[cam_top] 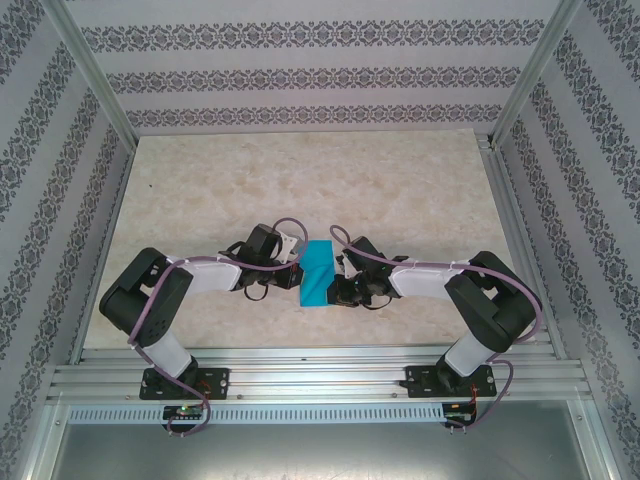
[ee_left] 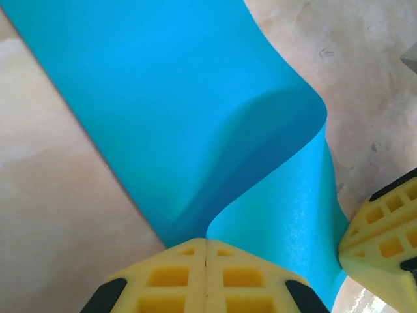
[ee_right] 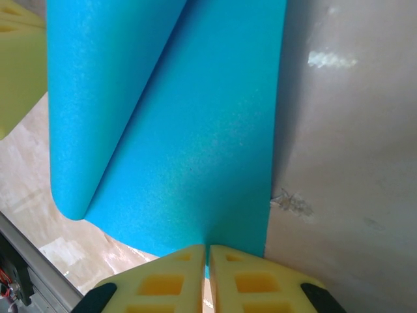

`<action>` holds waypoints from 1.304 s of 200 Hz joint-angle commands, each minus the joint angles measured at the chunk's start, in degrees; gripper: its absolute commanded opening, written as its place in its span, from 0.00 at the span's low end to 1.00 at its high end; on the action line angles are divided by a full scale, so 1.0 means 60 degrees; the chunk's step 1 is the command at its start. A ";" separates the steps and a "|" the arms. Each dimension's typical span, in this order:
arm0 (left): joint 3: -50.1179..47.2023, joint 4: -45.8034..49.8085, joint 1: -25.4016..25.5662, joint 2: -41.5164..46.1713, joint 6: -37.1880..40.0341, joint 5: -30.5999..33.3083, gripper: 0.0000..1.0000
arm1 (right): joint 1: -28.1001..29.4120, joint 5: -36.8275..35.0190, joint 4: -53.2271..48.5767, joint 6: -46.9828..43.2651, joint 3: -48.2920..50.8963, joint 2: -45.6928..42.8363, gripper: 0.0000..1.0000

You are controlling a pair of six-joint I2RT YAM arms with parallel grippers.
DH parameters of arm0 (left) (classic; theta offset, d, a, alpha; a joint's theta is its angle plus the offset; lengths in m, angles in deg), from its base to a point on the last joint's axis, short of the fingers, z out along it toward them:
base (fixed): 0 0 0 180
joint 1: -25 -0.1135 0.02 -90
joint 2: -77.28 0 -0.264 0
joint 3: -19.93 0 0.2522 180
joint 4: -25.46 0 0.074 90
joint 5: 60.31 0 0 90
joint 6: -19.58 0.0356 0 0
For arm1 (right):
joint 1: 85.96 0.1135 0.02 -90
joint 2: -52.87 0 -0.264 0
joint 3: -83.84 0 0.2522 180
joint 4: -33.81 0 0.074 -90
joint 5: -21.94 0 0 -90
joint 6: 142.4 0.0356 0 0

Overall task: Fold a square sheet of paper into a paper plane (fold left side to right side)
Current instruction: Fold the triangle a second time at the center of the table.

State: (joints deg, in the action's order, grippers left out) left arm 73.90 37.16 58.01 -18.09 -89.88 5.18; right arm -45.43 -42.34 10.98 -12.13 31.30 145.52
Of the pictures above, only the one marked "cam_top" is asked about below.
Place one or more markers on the aluminium frame post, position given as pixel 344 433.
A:
pixel 537 70
pixel 92 70

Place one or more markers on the aluminium side rail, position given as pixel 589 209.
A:
pixel 514 225
pixel 106 240

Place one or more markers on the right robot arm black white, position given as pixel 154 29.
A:
pixel 495 310

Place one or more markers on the aluminium lower frame bar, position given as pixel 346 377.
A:
pixel 42 440
pixel 595 440

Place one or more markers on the grey metal sheet panel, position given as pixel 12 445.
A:
pixel 320 455

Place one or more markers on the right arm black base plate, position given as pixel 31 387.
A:
pixel 485 382

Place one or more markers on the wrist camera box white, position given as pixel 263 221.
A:
pixel 342 260
pixel 287 247

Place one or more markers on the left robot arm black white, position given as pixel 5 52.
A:
pixel 140 305

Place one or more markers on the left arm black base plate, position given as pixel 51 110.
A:
pixel 220 380

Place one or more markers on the aluminium mounting rail beam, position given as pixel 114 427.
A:
pixel 320 375

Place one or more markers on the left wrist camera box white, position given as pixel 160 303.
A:
pixel 287 247

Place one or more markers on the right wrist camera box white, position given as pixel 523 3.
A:
pixel 342 260

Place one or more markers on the blue square paper sheet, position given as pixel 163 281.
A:
pixel 315 260

